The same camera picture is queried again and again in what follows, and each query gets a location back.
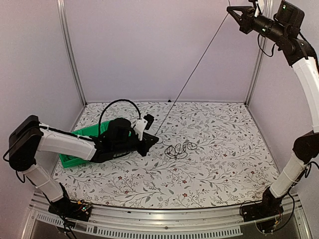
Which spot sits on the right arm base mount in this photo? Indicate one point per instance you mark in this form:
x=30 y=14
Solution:
x=268 y=207

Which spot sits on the aluminium corner post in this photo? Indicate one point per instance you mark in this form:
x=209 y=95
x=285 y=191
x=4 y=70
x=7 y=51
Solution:
x=69 y=50
x=268 y=10

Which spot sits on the front aluminium rail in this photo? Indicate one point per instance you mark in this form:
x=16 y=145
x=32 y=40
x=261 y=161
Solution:
x=108 y=222

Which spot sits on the green bin right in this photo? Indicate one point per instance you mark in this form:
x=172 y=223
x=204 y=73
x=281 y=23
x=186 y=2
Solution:
x=102 y=127

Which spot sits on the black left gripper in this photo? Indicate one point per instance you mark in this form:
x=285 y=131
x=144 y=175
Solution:
x=147 y=143

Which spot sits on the right aluminium corner post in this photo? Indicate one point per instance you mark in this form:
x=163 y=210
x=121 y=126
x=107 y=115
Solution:
x=268 y=10

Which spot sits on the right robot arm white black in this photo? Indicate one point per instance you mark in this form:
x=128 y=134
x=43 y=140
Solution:
x=284 y=30

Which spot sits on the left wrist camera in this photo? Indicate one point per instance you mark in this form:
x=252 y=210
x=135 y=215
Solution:
x=142 y=125

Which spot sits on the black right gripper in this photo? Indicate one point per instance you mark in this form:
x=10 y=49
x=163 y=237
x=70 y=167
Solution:
x=247 y=19

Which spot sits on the green bin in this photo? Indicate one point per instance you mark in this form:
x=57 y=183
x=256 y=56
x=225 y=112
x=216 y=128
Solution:
x=102 y=127
x=87 y=131
x=68 y=161

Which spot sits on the left aluminium corner post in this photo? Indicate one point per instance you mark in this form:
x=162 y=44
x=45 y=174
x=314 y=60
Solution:
x=69 y=50

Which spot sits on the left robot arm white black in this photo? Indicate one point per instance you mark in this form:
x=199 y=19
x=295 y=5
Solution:
x=111 y=139

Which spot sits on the green bin middle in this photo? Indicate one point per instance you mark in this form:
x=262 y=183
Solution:
x=87 y=131

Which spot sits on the floral table mat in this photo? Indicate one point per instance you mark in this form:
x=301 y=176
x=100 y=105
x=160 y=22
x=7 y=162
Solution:
x=208 y=154

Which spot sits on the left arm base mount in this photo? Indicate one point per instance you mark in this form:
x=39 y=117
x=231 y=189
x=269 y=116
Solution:
x=66 y=208

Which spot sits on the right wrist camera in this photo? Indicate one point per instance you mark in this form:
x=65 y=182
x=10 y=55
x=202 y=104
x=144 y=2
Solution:
x=259 y=6

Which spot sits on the green bin left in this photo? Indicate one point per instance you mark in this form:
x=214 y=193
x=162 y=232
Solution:
x=68 y=161

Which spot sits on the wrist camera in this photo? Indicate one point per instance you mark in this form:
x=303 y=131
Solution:
x=259 y=6
x=142 y=125

